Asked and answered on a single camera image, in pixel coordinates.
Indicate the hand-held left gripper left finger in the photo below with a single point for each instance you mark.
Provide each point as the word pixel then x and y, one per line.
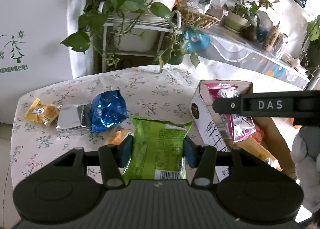
pixel 126 151

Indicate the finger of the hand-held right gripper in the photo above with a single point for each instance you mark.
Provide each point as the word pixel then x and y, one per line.
pixel 225 106

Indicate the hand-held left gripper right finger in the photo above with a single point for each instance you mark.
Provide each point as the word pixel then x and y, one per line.
pixel 189 152

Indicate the white cardboard box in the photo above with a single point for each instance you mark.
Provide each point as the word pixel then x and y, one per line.
pixel 200 104

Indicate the magenta purple snack packet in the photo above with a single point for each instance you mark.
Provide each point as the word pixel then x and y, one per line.
pixel 240 129

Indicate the green snack packet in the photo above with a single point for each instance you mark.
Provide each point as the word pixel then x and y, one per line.
pixel 157 149

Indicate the yellow serrated snack packet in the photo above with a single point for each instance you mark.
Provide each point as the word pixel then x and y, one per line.
pixel 117 139

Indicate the orange red snack packet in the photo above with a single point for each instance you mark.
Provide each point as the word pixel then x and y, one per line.
pixel 258 135

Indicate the blue foil snack packet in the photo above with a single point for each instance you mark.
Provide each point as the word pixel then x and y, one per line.
pixel 107 111

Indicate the orange yellow bread packet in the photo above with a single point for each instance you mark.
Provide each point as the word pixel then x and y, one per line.
pixel 255 151

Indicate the clear plastic table cover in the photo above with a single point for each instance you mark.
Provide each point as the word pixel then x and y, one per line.
pixel 240 56

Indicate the glass jar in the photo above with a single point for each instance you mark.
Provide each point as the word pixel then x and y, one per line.
pixel 282 44

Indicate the silver foil snack packet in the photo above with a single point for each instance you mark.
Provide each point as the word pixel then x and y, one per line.
pixel 68 119

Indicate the beige bottle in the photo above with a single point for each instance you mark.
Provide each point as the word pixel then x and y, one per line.
pixel 271 37

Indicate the blue plastic bag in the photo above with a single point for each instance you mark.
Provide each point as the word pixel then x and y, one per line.
pixel 196 40

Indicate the person's grey fleece clothing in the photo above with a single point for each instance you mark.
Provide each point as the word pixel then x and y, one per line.
pixel 307 169

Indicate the brown teapot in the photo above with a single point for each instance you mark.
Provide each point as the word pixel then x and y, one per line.
pixel 248 34

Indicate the monstera plant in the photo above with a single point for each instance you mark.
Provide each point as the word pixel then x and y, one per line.
pixel 313 34

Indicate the green ceramic plant pot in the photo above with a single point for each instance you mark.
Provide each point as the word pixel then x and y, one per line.
pixel 233 22

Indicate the wicker basket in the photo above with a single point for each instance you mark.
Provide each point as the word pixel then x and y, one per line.
pixel 200 19

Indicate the small yellow pastry packet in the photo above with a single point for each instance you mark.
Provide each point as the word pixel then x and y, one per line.
pixel 40 112

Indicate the small green potted plant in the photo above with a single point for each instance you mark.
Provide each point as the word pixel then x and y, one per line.
pixel 252 6

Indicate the silver foil bag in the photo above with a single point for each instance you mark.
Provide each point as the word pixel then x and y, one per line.
pixel 201 4

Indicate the white metal plant rack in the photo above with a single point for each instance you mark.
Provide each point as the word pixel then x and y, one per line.
pixel 140 25

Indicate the white refrigerator green print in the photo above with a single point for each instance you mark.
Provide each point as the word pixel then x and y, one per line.
pixel 37 31

